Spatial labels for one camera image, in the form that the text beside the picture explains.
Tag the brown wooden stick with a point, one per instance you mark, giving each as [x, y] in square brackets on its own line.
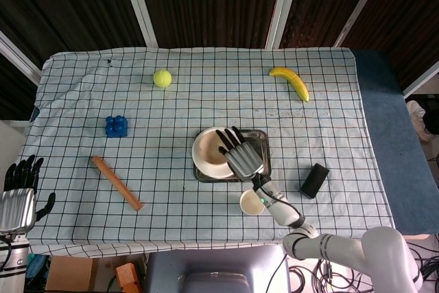
[116, 183]

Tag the orange box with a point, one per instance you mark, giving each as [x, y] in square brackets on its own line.
[128, 277]

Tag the green blue bag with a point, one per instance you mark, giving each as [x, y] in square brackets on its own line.
[36, 265]

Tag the yellow tennis ball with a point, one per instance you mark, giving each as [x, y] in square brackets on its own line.
[162, 78]

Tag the white round plate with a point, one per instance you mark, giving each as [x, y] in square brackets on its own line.
[200, 162]

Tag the black rectangular block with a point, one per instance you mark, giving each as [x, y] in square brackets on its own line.
[315, 180]

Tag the white partition post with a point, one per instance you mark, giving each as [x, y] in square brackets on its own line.
[360, 8]
[139, 5]
[283, 5]
[17, 56]
[422, 83]

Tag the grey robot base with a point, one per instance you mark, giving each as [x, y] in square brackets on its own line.
[216, 269]

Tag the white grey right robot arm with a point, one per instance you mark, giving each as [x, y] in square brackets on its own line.
[343, 246]

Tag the brown cardboard box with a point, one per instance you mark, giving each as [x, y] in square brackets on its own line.
[68, 272]

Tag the metal rectangular tray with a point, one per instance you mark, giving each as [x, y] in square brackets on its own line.
[262, 149]

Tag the white shoe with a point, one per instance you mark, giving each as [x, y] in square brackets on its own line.
[419, 118]

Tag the light blue checked tablecloth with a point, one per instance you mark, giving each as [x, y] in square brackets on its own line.
[212, 101]

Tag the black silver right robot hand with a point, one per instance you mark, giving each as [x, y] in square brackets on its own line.
[245, 161]

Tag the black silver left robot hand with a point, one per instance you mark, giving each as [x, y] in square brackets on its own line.
[17, 207]

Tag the yellow banana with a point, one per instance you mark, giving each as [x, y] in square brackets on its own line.
[296, 83]

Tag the blue building block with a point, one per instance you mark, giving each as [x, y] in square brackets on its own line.
[116, 127]

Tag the white paper cup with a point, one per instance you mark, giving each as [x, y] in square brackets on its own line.
[250, 204]

